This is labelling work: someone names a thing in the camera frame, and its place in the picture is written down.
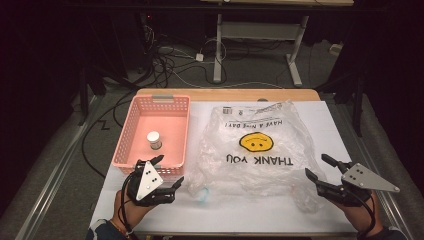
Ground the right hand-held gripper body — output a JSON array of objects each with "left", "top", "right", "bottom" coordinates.
[{"left": 316, "top": 162, "right": 401, "bottom": 208}]

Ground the person's right hand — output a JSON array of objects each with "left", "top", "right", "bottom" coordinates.
[{"left": 333, "top": 193, "right": 385, "bottom": 234}]

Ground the metal floor rail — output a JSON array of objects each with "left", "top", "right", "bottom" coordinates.
[
  {"left": 14, "top": 94, "right": 101, "bottom": 240},
  {"left": 328, "top": 99, "right": 414, "bottom": 240}
]

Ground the black metal stand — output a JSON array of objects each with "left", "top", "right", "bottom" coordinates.
[
  {"left": 78, "top": 63, "right": 141, "bottom": 126},
  {"left": 316, "top": 66, "right": 366, "bottom": 138}
]

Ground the white table mat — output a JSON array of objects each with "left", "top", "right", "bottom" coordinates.
[{"left": 89, "top": 100, "right": 359, "bottom": 235}]

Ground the tangle of black cables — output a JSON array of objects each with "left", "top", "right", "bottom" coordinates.
[{"left": 142, "top": 19, "right": 228, "bottom": 89}]

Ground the white floor cable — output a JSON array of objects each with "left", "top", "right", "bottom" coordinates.
[{"left": 166, "top": 66, "right": 285, "bottom": 90}]

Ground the long black floor cable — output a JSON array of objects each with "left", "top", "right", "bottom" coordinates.
[{"left": 80, "top": 89, "right": 138, "bottom": 178}]

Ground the white metal table frame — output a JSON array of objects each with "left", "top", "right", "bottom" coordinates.
[{"left": 199, "top": 0, "right": 355, "bottom": 88}]

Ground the clear plastic smiley bag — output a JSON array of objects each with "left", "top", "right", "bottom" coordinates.
[{"left": 186, "top": 100, "right": 329, "bottom": 214}]

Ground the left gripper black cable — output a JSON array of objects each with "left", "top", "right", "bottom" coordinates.
[{"left": 120, "top": 173, "right": 137, "bottom": 240}]

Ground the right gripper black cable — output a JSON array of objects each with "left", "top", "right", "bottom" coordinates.
[{"left": 351, "top": 189, "right": 378, "bottom": 236}]

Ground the small white-capped bottle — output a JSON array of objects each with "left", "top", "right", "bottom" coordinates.
[{"left": 146, "top": 130, "right": 163, "bottom": 151}]

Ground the person's left hand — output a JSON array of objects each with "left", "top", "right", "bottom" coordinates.
[{"left": 113, "top": 189, "right": 156, "bottom": 232}]

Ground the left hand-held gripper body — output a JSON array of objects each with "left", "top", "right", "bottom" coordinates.
[{"left": 127, "top": 159, "right": 176, "bottom": 208}]

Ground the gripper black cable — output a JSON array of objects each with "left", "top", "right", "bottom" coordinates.
[
  {"left": 351, "top": 189, "right": 378, "bottom": 236},
  {"left": 120, "top": 173, "right": 137, "bottom": 240}
]

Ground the pink plastic basket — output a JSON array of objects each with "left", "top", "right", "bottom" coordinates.
[{"left": 112, "top": 94, "right": 192, "bottom": 177}]

